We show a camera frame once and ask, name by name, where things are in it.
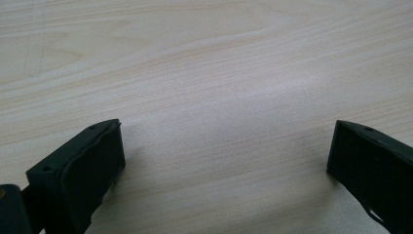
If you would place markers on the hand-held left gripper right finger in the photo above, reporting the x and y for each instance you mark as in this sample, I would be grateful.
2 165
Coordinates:
373 169

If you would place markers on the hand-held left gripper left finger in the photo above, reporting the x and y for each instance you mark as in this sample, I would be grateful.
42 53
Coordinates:
81 169

